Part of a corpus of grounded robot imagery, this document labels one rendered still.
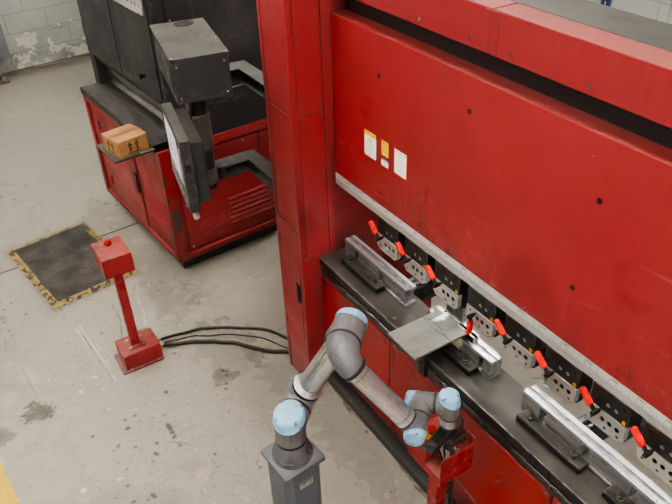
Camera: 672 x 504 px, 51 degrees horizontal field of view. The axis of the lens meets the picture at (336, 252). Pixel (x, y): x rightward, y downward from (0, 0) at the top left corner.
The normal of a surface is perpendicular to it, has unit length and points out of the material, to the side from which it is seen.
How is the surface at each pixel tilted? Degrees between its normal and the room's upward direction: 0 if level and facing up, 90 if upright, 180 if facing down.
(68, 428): 0
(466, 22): 90
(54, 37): 90
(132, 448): 0
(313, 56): 90
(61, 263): 0
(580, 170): 90
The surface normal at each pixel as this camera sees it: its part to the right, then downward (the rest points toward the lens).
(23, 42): 0.60, 0.45
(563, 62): -0.85, 0.33
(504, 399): -0.03, -0.82
